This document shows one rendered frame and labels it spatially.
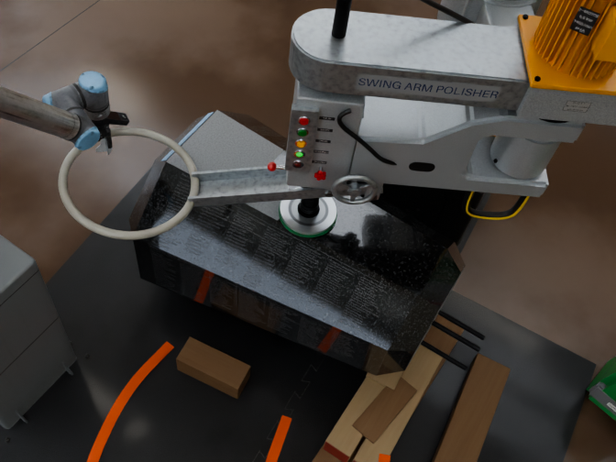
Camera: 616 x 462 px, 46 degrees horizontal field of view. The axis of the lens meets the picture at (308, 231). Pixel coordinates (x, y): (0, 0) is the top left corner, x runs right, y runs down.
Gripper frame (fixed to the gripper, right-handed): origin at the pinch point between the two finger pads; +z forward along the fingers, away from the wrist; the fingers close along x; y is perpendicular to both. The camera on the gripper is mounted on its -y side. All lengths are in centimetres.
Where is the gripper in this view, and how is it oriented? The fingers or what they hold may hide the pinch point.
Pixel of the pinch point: (107, 146)
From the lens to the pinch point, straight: 285.7
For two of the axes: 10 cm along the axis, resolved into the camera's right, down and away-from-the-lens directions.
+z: -1.5, 5.3, 8.4
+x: 4.6, 7.8, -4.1
